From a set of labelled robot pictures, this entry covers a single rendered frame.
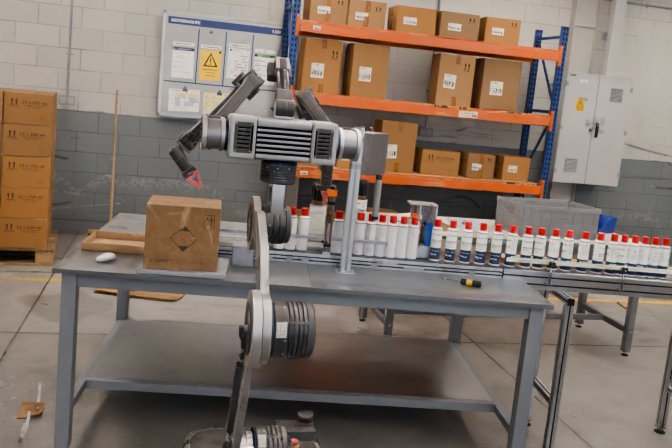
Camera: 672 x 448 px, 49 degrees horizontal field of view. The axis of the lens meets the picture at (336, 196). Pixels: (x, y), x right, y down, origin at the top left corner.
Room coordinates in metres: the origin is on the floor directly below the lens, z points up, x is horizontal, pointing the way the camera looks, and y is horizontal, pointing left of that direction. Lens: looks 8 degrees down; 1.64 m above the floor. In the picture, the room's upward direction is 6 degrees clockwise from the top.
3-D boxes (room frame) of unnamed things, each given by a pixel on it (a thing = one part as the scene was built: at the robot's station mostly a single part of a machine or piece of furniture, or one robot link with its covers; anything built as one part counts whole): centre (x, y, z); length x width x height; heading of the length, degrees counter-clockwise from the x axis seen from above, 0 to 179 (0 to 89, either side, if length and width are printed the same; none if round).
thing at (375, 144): (3.40, -0.13, 1.38); 0.17 x 0.10 x 0.19; 151
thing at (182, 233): (3.10, 0.63, 0.99); 0.30 x 0.24 x 0.27; 100
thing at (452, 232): (3.53, -0.58, 0.98); 0.05 x 0.05 x 0.20
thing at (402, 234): (3.50, -0.34, 0.98); 0.05 x 0.05 x 0.20
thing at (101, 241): (3.38, 0.97, 0.85); 0.30 x 0.26 x 0.04; 95
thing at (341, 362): (3.65, 0.13, 0.40); 2.04 x 1.25 x 0.81; 95
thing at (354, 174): (3.33, -0.07, 1.16); 0.04 x 0.04 x 0.67; 5
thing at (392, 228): (3.50, -0.29, 0.98); 0.05 x 0.05 x 0.20
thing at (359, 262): (3.47, -0.02, 0.85); 1.65 x 0.11 x 0.05; 95
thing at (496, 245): (3.55, -0.80, 0.98); 0.05 x 0.05 x 0.20
